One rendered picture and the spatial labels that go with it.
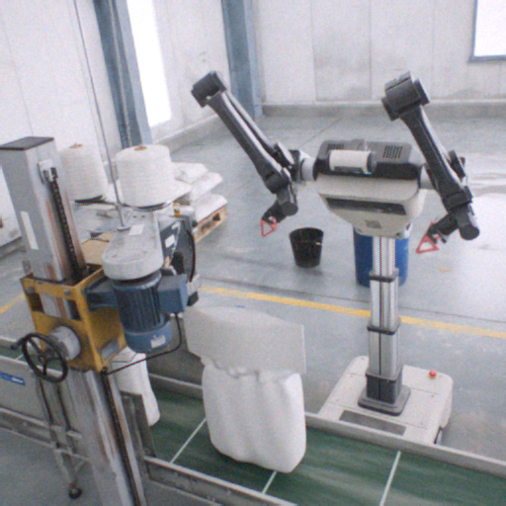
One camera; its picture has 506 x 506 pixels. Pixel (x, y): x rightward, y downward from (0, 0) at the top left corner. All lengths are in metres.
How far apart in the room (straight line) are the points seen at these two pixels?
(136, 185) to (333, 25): 8.57
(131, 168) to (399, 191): 0.92
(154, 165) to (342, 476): 1.37
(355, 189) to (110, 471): 1.35
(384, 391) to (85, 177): 1.64
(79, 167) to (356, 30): 8.40
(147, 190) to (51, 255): 0.34
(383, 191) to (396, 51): 7.85
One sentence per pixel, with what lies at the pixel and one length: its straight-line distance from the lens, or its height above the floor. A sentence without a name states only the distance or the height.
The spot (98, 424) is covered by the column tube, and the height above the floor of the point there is 0.79.
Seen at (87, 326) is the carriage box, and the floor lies 1.20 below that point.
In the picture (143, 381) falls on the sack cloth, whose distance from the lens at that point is 2.55.
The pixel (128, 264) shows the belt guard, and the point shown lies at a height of 1.41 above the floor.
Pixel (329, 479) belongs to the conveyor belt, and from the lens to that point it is 2.30.
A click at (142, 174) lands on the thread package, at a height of 1.63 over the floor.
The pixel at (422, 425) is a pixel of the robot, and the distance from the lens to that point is 2.71.
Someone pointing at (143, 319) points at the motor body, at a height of 1.21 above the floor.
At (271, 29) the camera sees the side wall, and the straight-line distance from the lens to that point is 10.51.
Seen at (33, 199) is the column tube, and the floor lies 1.61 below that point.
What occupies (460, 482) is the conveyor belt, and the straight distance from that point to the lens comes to 2.33.
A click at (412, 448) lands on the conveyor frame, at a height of 0.39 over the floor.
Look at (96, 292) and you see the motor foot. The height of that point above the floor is 1.30.
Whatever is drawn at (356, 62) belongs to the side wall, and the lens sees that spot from 10.01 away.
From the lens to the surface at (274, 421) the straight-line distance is 2.14.
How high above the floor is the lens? 2.07
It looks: 25 degrees down
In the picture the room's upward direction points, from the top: 6 degrees counter-clockwise
